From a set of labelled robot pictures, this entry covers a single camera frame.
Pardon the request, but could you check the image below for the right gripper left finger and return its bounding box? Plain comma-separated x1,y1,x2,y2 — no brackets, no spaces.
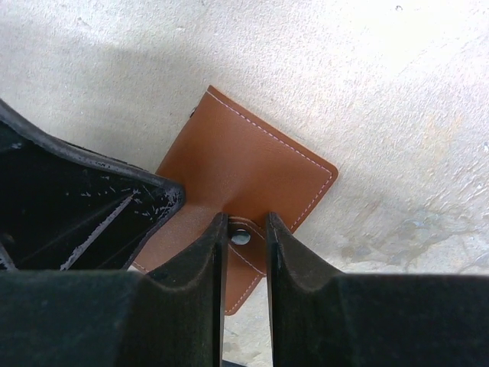
1,213,228,366

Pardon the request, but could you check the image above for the brown leather card holder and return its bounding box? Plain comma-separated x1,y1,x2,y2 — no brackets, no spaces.
134,87,338,316

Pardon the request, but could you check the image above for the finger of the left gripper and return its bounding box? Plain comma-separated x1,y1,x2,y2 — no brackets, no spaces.
1,103,185,271

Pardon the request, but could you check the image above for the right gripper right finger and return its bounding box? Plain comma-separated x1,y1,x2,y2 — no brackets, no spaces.
266,213,488,366

